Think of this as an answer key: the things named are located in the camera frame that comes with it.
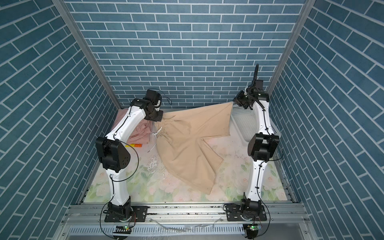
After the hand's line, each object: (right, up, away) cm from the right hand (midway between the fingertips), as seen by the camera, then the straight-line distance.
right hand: (233, 96), depth 93 cm
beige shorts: (-35, -26, +9) cm, 44 cm away
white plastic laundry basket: (+10, -16, +9) cm, 21 cm away
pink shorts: (-58, -24, +6) cm, 63 cm away
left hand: (-47, -13, -1) cm, 49 cm away
